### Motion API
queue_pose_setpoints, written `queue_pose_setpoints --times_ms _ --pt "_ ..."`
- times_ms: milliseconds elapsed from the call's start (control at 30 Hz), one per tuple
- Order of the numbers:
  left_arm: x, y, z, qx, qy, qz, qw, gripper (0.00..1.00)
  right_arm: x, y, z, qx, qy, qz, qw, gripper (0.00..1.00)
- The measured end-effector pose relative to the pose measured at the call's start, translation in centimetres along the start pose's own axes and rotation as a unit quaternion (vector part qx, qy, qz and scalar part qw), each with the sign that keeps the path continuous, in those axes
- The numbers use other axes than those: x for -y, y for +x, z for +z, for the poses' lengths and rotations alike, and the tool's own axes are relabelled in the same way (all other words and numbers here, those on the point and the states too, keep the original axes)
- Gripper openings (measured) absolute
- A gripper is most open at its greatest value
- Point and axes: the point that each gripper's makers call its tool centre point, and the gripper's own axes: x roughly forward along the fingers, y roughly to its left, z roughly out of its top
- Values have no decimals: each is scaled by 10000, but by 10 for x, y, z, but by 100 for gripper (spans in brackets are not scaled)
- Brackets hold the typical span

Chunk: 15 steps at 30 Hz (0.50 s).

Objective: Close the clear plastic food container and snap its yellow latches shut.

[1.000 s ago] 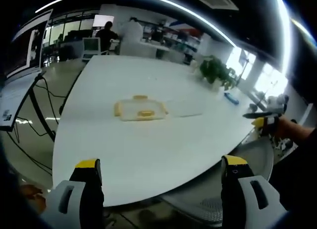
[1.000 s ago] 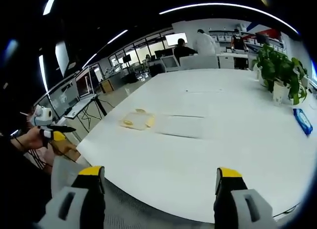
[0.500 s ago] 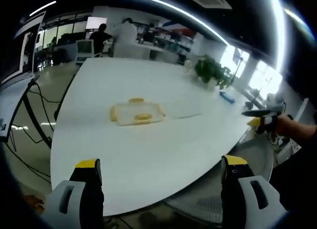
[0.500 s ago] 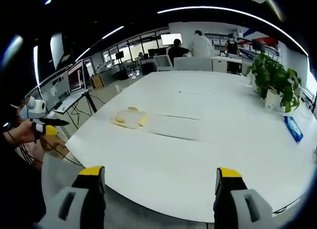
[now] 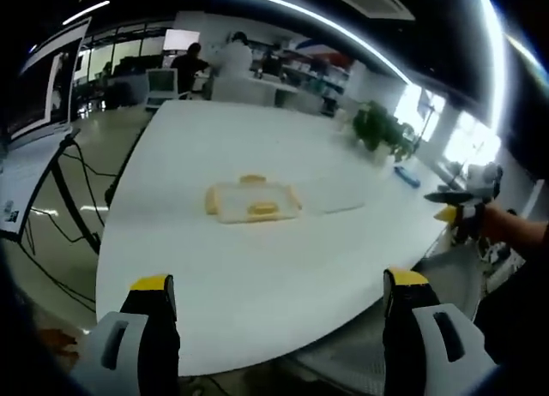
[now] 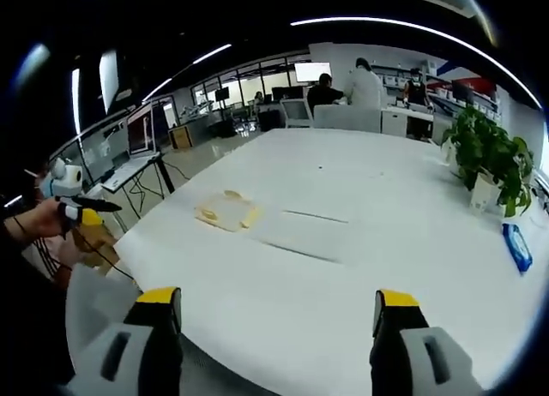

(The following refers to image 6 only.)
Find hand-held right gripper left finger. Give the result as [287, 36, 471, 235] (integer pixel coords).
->
[63, 286, 184, 396]

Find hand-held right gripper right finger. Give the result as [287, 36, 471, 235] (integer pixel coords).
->
[369, 288, 486, 396]

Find translucent yellow plastic buckle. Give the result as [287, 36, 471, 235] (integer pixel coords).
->
[194, 189, 263, 233]

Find person's left hand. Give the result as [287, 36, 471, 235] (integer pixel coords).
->
[10, 197, 72, 239]

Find white folding side table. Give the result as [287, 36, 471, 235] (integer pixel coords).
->
[100, 151, 176, 222]

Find grey mesh chair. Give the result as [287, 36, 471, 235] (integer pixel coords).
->
[64, 262, 275, 396]

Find person's black striped clothing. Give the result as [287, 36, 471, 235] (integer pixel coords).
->
[0, 236, 77, 391]

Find blue wet wipe packet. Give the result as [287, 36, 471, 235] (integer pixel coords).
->
[500, 222, 535, 275]

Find white plant pot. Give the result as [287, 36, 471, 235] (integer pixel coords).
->
[468, 172, 504, 214]

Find green potted plant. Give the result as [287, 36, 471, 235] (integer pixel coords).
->
[441, 105, 536, 219]

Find white desk partition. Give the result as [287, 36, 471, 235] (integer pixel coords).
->
[312, 104, 383, 135]

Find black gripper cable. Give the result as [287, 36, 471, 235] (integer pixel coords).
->
[63, 224, 139, 285]

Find bright wall monitor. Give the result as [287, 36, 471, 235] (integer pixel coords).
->
[293, 61, 332, 84]

